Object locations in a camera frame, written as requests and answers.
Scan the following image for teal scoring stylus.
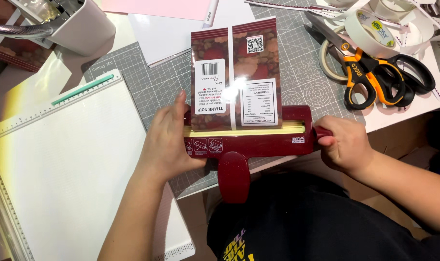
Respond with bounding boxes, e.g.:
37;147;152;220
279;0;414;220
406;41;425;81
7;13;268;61
51;74;115;107

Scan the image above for white plastic container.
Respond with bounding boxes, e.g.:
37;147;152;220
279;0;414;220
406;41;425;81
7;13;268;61
7;0;117;57

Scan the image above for silver metal punch tool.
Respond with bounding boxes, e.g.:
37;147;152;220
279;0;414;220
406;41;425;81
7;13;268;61
0;0;85;40

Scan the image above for glossy floral printed wrapper sheet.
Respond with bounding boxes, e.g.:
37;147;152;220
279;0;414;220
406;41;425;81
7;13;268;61
190;16;283;131

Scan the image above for white pen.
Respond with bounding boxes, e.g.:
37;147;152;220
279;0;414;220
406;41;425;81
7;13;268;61
202;0;220;29

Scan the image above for dark red printed sheets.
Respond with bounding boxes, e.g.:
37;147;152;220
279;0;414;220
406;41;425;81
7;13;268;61
0;0;54;73

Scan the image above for white tape roll printed core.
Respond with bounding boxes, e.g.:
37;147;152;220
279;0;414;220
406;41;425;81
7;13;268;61
343;9;402;59

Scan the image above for white paper sheet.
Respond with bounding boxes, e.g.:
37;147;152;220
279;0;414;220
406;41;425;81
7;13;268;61
345;34;440;133

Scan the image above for heap of white paper scraps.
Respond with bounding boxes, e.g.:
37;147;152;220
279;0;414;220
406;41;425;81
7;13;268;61
243;0;440;55

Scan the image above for grey gridded cutting mat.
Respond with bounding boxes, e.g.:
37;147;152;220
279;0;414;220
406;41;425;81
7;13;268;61
81;0;366;200

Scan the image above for pink paper sheet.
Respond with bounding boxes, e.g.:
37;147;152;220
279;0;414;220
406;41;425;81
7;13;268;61
100;0;220;22

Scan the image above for dark red paper crimper tool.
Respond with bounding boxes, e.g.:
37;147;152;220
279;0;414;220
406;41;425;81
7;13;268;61
183;105;334;204

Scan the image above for thin cream tape roll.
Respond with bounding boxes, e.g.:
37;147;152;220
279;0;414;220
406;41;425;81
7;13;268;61
318;26;355;82

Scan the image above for stack of white paper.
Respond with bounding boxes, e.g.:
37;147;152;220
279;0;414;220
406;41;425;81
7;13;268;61
128;0;257;69

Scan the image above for orange and black scissors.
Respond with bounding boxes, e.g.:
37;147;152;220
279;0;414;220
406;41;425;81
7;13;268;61
305;11;406;110

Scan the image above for person's black printed shirt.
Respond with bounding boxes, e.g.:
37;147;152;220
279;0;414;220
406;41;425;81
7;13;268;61
207;170;440;261

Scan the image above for person's left hand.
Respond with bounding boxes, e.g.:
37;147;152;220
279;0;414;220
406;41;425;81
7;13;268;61
139;90;208;182

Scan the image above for black handled scissors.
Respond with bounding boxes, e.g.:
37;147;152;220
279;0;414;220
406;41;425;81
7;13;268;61
303;23;437;108

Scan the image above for white scoring board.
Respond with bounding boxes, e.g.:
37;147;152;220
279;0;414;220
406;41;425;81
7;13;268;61
0;68;196;261

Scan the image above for person's right hand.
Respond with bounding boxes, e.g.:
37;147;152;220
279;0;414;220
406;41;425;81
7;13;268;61
313;115;377;178

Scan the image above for brown cardboard box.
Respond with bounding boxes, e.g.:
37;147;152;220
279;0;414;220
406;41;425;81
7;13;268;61
364;112;440;171

